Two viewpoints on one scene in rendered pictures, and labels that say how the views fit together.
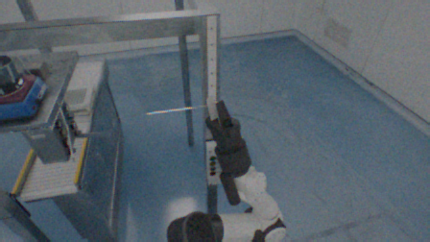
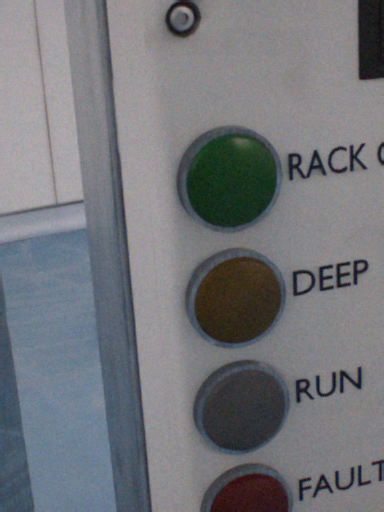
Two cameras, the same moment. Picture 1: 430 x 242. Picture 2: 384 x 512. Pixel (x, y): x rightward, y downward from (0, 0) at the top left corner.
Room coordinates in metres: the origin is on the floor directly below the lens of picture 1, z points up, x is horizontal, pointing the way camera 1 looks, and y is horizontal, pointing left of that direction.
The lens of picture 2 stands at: (0.45, 0.04, 1.23)
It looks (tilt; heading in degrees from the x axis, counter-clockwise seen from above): 20 degrees down; 356
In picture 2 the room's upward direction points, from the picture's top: 4 degrees counter-clockwise
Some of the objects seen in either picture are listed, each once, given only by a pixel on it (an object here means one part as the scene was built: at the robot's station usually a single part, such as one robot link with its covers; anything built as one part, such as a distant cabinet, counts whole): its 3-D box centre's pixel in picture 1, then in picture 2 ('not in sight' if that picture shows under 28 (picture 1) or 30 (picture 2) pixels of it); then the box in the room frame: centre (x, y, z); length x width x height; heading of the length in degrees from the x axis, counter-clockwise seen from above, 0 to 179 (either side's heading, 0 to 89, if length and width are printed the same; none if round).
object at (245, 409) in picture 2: not in sight; (244, 410); (0.72, 0.00, 1.08); 0.03 x 0.01 x 0.03; 102
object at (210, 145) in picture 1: (225, 161); (383, 337); (0.77, -0.05, 1.08); 0.17 x 0.06 x 0.26; 102
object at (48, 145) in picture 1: (53, 129); not in sight; (0.81, 0.70, 1.25); 0.22 x 0.11 x 0.20; 12
